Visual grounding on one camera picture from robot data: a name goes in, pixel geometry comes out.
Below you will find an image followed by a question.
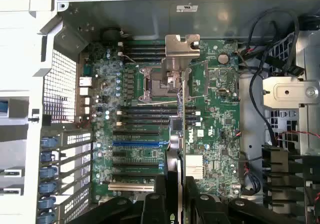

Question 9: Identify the white expansion slot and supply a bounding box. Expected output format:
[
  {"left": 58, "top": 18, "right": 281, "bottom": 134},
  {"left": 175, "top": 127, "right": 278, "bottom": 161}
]
[{"left": 107, "top": 183, "right": 155, "bottom": 192}]

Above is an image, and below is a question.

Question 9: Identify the long black expansion slot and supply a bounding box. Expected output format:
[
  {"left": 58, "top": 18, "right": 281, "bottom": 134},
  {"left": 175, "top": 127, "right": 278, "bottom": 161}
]
[
  {"left": 111, "top": 172, "right": 160, "bottom": 178},
  {"left": 112, "top": 130, "right": 160, "bottom": 136},
  {"left": 112, "top": 162, "right": 160, "bottom": 168}
]

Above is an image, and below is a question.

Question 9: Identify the blue expansion slot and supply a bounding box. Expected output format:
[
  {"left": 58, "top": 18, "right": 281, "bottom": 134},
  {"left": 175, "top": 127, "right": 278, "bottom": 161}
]
[{"left": 112, "top": 141, "right": 161, "bottom": 148}]

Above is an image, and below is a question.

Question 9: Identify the perforated metal slot cover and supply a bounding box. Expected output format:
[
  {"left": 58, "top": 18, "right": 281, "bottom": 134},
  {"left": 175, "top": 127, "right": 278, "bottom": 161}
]
[
  {"left": 59, "top": 188, "right": 91, "bottom": 224},
  {"left": 60, "top": 131, "right": 93, "bottom": 148}
]

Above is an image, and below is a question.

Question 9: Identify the black RAM slot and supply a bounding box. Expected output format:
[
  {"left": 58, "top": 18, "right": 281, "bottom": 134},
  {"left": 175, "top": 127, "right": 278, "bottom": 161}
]
[
  {"left": 116, "top": 121, "right": 202, "bottom": 127},
  {"left": 117, "top": 42, "right": 166, "bottom": 47},
  {"left": 117, "top": 51, "right": 166, "bottom": 57},
  {"left": 119, "top": 116, "right": 197, "bottom": 121},
  {"left": 124, "top": 47, "right": 166, "bottom": 52},
  {"left": 119, "top": 105, "right": 197, "bottom": 111},
  {"left": 116, "top": 110, "right": 201, "bottom": 116},
  {"left": 124, "top": 56, "right": 165, "bottom": 61}
]

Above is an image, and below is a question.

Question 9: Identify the blue slot clip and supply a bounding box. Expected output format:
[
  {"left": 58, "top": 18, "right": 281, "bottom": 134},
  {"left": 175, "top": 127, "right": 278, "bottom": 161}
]
[
  {"left": 39, "top": 152, "right": 57, "bottom": 162},
  {"left": 38, "top": 181, "right": 58, "bottom": 195},
  {"left": 39, "top": 166, "right": 59, "bottom": 179},
  {"left": 39, "top": 137, "right": 59, "bottom": 148},
  {"left": 37, "top": 211, "right": 57, "bottom": 224},
  {"left": 37, "top": 196, "right": 57, "bottom": 210}
]

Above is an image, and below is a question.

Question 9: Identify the silver chipset heatsink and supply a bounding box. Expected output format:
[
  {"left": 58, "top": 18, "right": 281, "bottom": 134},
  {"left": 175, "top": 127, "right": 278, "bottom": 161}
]
[{"left": 184, "top": 155, "right": 204, "bottom": 179}]

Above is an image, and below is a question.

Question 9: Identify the green motherboard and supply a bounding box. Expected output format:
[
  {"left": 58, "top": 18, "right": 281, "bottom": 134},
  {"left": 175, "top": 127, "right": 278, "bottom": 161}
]
[{"left": 79, "top": 39, "right": 241, "bottom": 204}]

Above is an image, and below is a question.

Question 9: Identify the black plastic card holder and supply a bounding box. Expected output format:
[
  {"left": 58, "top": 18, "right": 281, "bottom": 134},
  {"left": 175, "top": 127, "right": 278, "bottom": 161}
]
[{"left": 260, "top": 145, "right": 320, "bottom": 224}]

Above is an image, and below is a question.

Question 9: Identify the thin metal locking lever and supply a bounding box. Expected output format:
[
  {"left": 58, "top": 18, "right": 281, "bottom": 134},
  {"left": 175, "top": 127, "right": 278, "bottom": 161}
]
[{"left": 136, "top": 95, "right": 206, "bottom": 106}]

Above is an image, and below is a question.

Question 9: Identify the metal CPU socket latch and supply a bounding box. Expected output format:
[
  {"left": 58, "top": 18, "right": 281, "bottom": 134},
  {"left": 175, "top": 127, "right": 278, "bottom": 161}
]
[{"left": 138, "top": 67, "right": 193, "bottom": 103}]

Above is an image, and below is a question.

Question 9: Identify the rear port block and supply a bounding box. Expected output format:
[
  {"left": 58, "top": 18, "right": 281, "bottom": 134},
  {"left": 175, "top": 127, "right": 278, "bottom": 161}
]
[{"left": 78, "top": 63, "right": 93, "bottom": 115}]

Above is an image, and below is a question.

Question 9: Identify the grey metal PC case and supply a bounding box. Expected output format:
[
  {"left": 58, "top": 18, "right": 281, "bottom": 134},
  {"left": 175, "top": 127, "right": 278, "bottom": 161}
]
[{"left": 0, "top": 0, "right": 320, "bottom": 224}]

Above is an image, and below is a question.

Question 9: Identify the white barcode sticker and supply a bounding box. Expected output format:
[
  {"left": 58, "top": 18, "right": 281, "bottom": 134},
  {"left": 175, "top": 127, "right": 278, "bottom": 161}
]
[{"left": 175, "top": 5, "right": 199, "bottom": 12}]

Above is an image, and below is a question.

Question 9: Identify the red and black wire bundle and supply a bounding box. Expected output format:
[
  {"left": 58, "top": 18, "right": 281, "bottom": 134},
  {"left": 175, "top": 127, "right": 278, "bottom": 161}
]
[{"left": 241, "top": 152, "right": 262, "bottom": 194}]

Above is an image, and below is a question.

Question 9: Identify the thin red wire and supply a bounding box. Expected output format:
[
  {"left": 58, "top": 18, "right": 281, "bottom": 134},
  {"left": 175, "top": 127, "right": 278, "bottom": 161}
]
[{"left": 274, "top": 130, "right": 320, "bottom": 141}]

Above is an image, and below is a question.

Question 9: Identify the dark blue cable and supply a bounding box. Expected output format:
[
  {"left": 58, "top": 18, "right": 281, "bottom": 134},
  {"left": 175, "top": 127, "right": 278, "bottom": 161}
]
[{"left": 250, "top": 44, "right": 278, "bottom": 145}]

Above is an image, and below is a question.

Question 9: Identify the silver metal disk bay bracket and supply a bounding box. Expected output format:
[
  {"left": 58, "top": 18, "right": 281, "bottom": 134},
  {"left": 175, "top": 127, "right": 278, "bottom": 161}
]
[{"left": 261, "top": 76, "right": 320, "bottom": 109}]

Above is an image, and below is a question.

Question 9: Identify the thick black looped cable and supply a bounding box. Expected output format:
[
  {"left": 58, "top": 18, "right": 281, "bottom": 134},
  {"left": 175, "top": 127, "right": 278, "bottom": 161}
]
[{"left": 249, "top": 7, "right": 301, "bottom": 80}]

